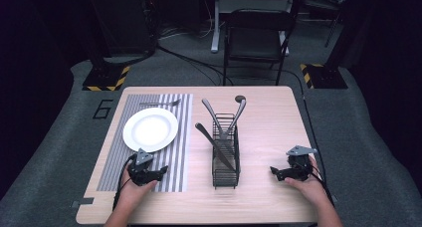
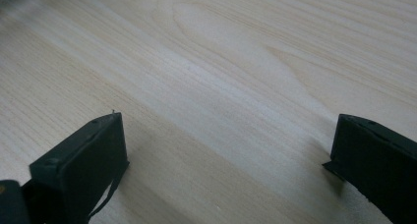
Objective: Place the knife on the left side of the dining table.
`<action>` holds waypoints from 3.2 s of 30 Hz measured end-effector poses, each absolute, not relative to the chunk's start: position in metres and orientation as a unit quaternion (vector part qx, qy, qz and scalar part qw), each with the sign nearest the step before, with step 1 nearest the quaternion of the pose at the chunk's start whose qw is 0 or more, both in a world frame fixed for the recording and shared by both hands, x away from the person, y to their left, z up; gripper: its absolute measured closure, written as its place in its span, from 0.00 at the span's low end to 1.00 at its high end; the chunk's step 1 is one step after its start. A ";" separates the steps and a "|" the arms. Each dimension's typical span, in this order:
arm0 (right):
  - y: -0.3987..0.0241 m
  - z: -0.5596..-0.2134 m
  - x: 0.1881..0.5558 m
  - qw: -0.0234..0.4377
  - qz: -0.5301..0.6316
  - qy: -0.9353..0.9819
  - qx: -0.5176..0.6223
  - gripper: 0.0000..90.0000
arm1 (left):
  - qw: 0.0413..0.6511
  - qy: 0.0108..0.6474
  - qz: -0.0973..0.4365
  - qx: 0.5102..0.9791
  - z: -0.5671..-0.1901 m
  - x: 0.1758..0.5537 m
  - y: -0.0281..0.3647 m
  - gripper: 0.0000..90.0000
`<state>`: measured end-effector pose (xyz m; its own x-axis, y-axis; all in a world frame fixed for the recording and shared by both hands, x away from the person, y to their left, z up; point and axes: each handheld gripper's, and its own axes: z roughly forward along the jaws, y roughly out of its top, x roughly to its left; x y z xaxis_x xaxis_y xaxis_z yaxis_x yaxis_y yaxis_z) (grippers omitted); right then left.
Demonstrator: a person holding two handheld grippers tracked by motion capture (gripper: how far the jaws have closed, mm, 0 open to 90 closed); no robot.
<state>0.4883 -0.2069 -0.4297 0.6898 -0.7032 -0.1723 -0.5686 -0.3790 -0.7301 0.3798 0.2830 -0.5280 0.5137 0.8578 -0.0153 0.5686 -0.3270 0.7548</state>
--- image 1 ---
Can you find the grey striped placemat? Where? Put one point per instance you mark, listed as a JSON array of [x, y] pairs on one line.
[[179, 147]]

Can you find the black stand base striped edge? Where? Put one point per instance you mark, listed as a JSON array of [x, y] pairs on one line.
[[106, 77], [323, 76]]

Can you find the silver spoon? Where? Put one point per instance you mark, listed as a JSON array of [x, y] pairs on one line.
[[238, 115], [212, 115]]

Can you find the person's right hand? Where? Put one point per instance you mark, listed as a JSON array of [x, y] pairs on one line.
[[310, 187]]

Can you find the dark round table grommet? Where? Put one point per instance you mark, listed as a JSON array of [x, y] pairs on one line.
[[240, 98]]

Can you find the white round plate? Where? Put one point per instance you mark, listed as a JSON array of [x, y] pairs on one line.
[[150, 129]]

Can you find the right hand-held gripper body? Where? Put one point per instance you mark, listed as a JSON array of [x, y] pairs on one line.
[[300, 164]]

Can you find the white metal desk frame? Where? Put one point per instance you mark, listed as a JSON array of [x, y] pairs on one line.
[[217, 21]]

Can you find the person's left hand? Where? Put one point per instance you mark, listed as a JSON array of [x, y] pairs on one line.
[[136, 192]]

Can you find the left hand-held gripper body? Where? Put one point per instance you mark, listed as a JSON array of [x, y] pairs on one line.
[[142, 170]]

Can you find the black folding chair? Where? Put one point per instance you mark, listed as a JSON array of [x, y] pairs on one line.
[[257, 41]]

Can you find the grey tape strip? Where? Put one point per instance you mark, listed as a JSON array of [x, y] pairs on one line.
[[83, 202]]

